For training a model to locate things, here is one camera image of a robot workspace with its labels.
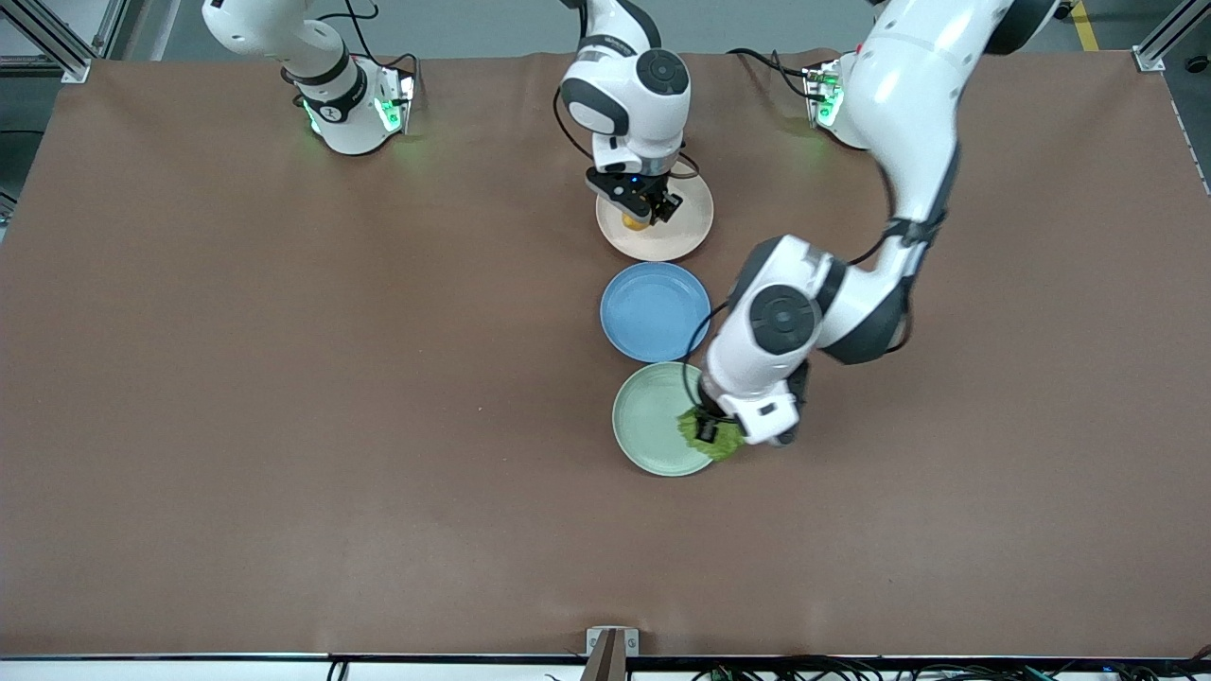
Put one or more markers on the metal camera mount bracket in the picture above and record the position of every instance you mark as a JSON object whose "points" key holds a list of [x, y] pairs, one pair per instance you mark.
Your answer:
{"points": [[612, 653]]}

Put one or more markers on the beige round plate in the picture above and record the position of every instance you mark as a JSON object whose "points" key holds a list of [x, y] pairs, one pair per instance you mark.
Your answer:
{"points": [[662, 241]]}

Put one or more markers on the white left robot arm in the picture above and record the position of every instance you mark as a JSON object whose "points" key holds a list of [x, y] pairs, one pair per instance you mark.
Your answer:
{"points": [[908, 113]]}

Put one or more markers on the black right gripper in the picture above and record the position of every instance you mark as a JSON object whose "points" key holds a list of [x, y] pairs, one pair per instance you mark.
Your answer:
{"points": [[651, 200]]}

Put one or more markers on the aluminium frame post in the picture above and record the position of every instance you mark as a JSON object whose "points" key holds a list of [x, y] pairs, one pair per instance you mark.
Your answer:
{"points": [[1159, 47], [47, 38]]}

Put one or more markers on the green lettuce leaf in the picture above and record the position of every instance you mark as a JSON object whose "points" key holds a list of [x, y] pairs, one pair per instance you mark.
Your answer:
{"points": [[724, 445]]}

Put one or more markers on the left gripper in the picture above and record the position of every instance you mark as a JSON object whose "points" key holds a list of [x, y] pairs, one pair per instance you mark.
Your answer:
{"points": [[708, 423]]}

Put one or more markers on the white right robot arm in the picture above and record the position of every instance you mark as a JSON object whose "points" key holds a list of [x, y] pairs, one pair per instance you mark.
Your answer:
{"points": [[624, 104]]}

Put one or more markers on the white table edge rail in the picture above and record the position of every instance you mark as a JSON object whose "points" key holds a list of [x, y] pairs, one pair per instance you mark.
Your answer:
{"points": [[189, 672]]}

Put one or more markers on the pale green round plate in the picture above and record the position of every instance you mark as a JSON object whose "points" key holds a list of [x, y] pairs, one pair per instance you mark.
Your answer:
{"points": [[653, 421]]}

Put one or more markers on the brown table mat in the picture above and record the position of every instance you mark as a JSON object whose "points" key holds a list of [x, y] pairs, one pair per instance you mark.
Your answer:
{"points": [[284, 426]]}

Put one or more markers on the blue round plate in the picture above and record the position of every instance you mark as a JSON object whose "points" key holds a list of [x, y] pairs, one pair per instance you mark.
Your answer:
{"points": [[655, 312]]}

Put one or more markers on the yellow lemon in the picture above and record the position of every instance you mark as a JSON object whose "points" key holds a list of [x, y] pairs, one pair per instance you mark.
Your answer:
{"points": [[636, 224]]}

